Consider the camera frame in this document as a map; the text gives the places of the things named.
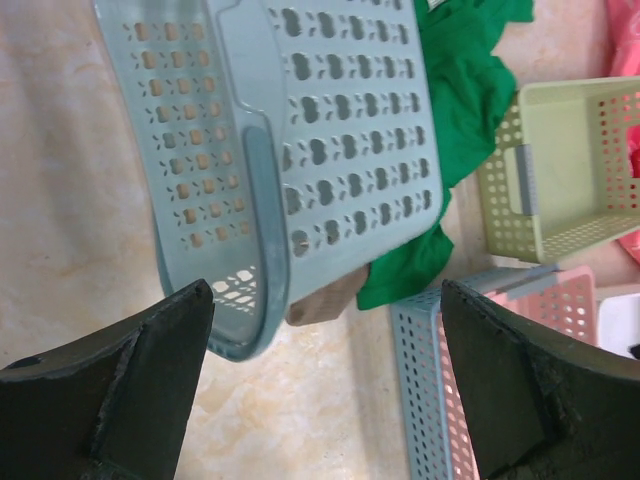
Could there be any light blue shallow basket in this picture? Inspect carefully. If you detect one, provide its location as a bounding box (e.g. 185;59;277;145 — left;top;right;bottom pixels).
390;264;559;480

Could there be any white plastic basket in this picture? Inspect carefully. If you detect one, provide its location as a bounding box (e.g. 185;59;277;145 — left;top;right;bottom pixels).
597;293;639;360

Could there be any green shirt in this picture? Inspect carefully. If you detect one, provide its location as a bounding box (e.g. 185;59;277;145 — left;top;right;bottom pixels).
356;0;534;311

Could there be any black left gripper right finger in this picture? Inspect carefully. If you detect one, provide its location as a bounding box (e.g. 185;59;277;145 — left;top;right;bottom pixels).
441;280;639;479

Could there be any light green plastic basket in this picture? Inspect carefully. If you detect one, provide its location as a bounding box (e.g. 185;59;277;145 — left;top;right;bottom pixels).
477;76;639;264

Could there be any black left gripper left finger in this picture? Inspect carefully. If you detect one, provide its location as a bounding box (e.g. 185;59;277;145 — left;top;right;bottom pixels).
1;280;214;479

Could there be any pink plastic bag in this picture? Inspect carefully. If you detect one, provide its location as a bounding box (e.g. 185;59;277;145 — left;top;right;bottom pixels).
606;0;639;265

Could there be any pink plastic basket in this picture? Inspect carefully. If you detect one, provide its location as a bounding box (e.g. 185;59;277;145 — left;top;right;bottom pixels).
436;266;597;479

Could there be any light blue laundry basket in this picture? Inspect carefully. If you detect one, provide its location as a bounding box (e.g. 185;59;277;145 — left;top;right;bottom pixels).
94;1;443;362

